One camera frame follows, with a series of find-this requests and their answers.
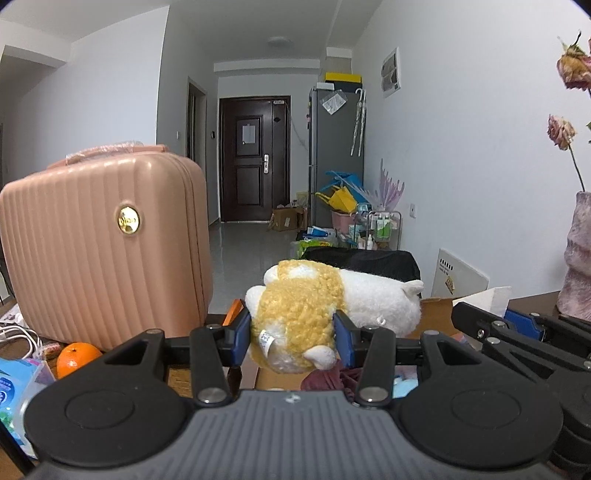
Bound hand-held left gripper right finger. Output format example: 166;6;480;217
333;309;483;409

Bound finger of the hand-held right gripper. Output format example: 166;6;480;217
451;302;591;393
504;310;591;344

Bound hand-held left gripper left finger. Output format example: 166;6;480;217
104;308;252;408

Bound white tissue paper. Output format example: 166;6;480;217
452;286;513;319

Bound orange and white cardboard box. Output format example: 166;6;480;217
224;295;467;402

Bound yellow and white plush toy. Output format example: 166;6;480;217
245;259;426;374

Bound maroon cloth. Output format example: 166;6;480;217
300;362;368;402

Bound white flat board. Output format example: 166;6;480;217
431;248;490;298

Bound pink textured vase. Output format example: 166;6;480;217
556;191;591;321

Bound black chair back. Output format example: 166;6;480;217
300;247;422;282

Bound green packet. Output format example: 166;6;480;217
298;240;333;257

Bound metal trolley rack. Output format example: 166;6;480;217
353;210;402;250

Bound pink bucket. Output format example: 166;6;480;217
331;210;358;232

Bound brown floor cardboard box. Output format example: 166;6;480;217
269;207;304;232

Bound yellow bag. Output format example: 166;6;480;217
316;187;358;213

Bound purple fairy wings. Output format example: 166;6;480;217
376;158;407;213

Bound blue plastic stool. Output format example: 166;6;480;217
324;171;365;190

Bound dark brown door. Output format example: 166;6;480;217
218;95;291;223

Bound orange fruit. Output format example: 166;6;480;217
56;342;103;380

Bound pink ribbed suitcase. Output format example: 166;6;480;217
0;144;214;352

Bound grey refrigerator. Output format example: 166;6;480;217
308;85;365;229

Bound clear folded umbrella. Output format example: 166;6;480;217
351;89;368;157

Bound light blue tissue pack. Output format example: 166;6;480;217
0;357;56;457

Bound dried rose bouquet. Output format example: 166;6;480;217
547;30;591;193

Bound white cables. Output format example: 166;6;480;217
0;323;42;358

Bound white wall electrical panel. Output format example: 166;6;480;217
381;46;401;97

